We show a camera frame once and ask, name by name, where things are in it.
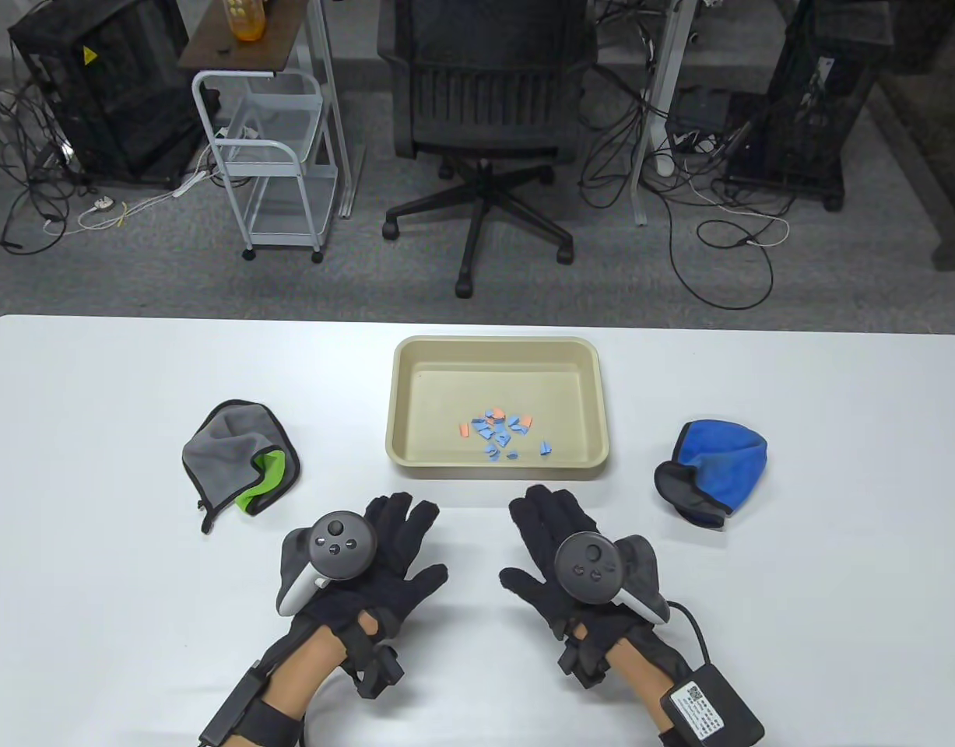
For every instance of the person's right hand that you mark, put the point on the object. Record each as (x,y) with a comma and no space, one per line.
(547,521)

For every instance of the person's left hand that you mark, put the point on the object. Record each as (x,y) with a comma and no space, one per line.
(368,603)

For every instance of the blue and grey hand towel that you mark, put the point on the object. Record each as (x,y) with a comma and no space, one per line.
(718,459)

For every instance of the green and grey hand towel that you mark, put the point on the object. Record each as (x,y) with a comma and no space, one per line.
(228,443)

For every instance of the person's right forearm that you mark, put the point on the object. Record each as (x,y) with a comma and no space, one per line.
(640,685)

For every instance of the person's left forearm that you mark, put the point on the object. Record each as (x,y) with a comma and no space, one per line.
(306,677)

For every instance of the grey handheld controller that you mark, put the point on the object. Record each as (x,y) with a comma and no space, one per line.
(337,545)
(590,568)

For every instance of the cream plastic tray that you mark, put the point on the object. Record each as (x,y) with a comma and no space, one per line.
(485,373)

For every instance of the white desk leg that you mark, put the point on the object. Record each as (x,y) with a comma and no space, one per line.
(333,117)
(656,117)

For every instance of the black office chair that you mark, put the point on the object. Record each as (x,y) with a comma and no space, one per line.
(485,101)

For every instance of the black power box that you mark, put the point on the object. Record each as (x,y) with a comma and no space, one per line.
(699,109)

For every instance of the white rolling cart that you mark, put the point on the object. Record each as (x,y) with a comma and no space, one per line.
(271,148)

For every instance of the black computer tower yellow label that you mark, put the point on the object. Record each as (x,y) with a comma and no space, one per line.
(111,93)

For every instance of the wooden side table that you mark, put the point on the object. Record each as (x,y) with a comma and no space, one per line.
(212,43)

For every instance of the orange bottle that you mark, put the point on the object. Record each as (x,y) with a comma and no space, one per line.
(246,19)

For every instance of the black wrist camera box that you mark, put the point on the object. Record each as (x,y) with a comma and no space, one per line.
(251,716)
(710,708)

